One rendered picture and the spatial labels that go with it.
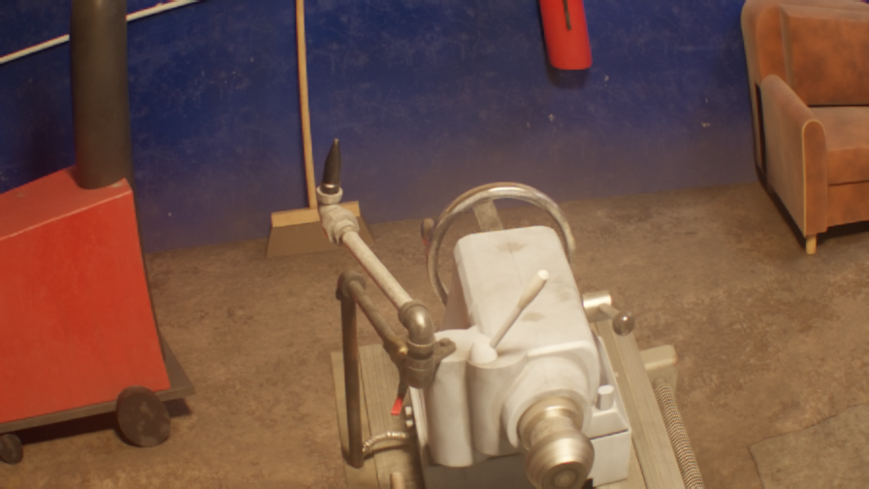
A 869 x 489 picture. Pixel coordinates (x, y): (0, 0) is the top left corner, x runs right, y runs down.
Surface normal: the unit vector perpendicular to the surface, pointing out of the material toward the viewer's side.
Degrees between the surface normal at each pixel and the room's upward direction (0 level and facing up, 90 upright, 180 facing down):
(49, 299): 90
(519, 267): 0
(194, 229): 90
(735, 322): 0
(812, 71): 98
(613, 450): 90
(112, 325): 90
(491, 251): 0
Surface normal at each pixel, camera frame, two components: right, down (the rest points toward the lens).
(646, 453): -0.77, -0.56
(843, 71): 0.07, 0.54
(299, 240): 0.06, 0.11
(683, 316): -0.09, -0.91
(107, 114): 0.52, 0.29
